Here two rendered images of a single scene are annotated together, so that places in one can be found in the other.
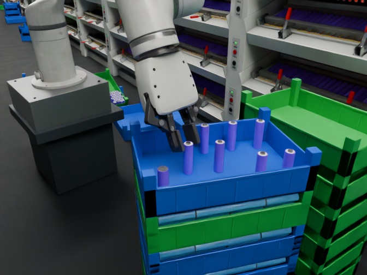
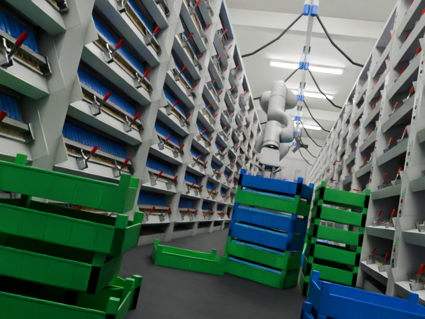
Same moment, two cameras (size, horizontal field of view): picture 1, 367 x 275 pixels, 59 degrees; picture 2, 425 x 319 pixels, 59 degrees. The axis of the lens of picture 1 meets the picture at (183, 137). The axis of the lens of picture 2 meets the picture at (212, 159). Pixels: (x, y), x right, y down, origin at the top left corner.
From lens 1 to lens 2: 153 cm
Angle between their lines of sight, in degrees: 55
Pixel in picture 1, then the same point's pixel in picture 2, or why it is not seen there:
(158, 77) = (264, 152)
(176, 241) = (244, 199)
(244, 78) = (368, 222)
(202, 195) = (256, 181)
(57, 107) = not seen: hidden behind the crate
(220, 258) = (258, 216)
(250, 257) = (270, 222)
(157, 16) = (271, 136)
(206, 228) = (255, 197)
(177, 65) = (273, 152)
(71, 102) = not seen: hidden behind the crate
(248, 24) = (373, 187)
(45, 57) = not seen: hidden behind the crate
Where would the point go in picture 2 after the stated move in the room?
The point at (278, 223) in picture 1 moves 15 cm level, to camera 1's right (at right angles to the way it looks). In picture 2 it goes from (283, 207) to (314, 213)
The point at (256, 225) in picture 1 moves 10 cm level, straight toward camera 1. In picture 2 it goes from (274, 204) to (256, 200)
